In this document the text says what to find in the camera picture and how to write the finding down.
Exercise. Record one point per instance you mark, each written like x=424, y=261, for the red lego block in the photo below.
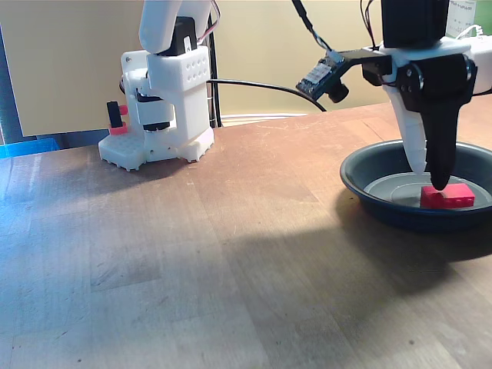
x=457, y=196

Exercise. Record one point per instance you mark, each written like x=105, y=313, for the dark round bin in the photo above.
x=369, y=165

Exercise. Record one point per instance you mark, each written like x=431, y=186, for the large white power adapter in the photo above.
x=482, y=69

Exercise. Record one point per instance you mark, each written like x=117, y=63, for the green and white box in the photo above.
x=461, y=15

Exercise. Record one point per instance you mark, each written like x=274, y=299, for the red and black brick stack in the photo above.
x=117, y=130

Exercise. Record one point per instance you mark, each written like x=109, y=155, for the blue tape strip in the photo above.
x=23, y=149

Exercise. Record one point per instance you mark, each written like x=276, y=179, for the black gripper camera module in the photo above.
x=319, y=73

